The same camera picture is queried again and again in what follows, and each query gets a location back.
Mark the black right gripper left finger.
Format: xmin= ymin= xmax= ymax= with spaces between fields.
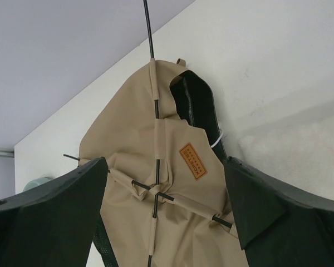
xmin=0 ymin=157 xmax=108 ymax=266

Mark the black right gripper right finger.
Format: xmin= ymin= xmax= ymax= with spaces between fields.
xmin=223 ymin=157 xmax=334 ymax=266

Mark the beige fabric pet tent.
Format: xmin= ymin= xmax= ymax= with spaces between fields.
xmin=78 ymin=60 xmax=248 ymax=266

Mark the green double pet bowl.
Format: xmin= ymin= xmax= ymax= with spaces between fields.
xmin=23 ymin=176 xmax=53 ymax=192

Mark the white fluffy cushion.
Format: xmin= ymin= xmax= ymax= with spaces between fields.
xmin=239 ymin=116 xmax=334 ymax=200

